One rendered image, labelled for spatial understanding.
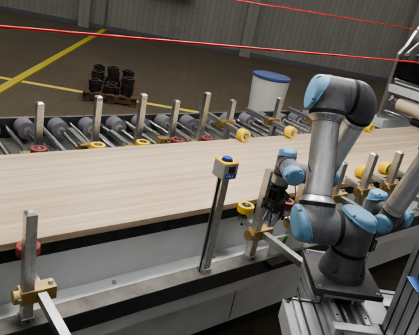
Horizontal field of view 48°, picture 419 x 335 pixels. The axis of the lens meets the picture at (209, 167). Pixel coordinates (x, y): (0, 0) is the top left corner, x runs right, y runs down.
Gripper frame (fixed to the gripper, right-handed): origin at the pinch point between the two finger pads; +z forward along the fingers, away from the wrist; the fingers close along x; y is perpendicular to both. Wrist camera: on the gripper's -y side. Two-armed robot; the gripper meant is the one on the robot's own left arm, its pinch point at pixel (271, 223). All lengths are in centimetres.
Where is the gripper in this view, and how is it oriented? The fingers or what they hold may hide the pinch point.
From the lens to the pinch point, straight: 205.4
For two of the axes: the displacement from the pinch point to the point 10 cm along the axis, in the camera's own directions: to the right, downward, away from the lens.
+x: 8.2, 3.5, -4.5
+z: -1.8, 9.1, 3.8
